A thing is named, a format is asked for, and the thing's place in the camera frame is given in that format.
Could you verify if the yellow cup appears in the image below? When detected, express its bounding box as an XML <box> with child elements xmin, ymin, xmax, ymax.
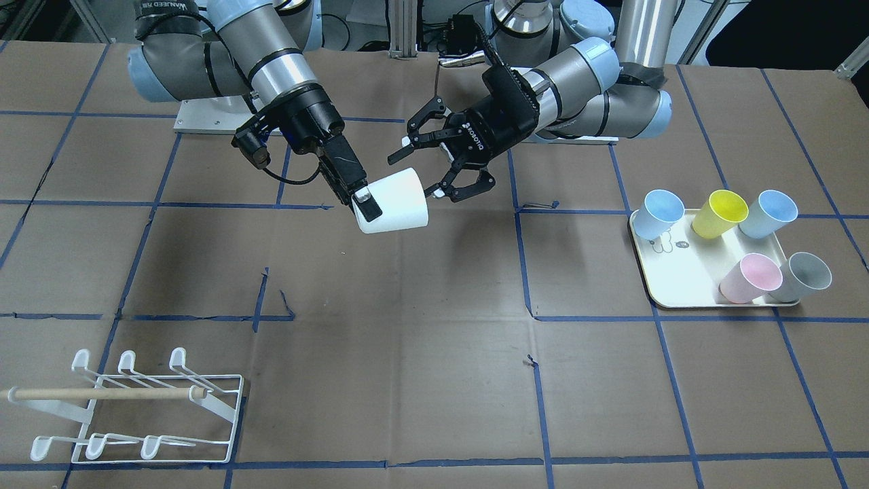
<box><xmin>691</xmin><ymin>189</ymin><xmax>749</xmax><ymax>239</ymax></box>

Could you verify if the cream plastic tray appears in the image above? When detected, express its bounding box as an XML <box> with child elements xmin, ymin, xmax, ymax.
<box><xmin>628</xmin><ymin>209</ymin><xmax>788</xmax><ymax>308</ymax></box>

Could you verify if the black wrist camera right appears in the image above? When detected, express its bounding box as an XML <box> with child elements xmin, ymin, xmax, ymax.
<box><xmin>231</xmin><ymin>113</ymin><xmax>274</xmax><ymax>170</ymax></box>

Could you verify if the aluminium frame post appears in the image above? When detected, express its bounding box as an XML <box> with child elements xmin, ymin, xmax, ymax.
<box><xmin>385</xmin><ymin>0</ymin><xmax>421</xmax><ymax>59</ymax></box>

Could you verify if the light blue cup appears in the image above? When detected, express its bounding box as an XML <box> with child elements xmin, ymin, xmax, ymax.
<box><xmin>738</xmin><ymin>189</ymin><xmax>798</xmax><ymax>239</ymax></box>
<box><xmin>633</xmin><ymin>189</ymin><xmax>685</xmax><ymax>240</ymax></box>

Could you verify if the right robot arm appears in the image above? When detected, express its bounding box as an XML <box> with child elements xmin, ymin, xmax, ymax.
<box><xmin>128</xmin><ymin>1</ymin><xmax>382</xmax><ymax>222</ymax></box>

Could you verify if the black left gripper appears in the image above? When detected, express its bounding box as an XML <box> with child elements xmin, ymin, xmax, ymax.
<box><xmin>387</xmin><ymin>65</ymin><xmax>544</xmax><ymax>204</ymax></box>

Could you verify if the grey cup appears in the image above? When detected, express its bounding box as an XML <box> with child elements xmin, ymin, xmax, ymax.
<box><xmin>769</xmin><ymin>251</ymin><xmax>832</xmax><ymax>303</ymax></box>

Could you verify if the white wire cup rack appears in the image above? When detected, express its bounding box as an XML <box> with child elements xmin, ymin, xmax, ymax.
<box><xmin>2</xmin><ymin>347</ymin><xmax>246</xmax><ymax>465</ymax></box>

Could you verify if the pink cup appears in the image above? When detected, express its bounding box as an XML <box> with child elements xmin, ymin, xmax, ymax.
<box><xmin>719</xmin><ymin>253</ymin><xmax>784</xmax><ymax>304</ymax></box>

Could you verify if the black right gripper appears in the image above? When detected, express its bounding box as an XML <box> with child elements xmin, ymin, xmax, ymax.
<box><xmin>271</xmin><ymin>86</ymin><xmax>383</xmax><ymax>223</ymax></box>

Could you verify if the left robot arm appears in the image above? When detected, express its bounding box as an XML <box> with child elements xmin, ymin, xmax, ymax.
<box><xmin>388</xmin><ymin>1</ymin><xmax>677</xmax><ymax>203</ymax></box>

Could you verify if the white green-lined cup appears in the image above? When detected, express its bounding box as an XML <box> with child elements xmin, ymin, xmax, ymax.
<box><xmin>351</xmin><ymin>168</ymin><xmax>429</xmax><ymax>234</ymax></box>

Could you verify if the black power box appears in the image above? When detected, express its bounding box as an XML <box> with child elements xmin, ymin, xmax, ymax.
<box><xmin>444</xmin><ymin>14</ymin><xmax>477</xmax><ymax>56</ymax></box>

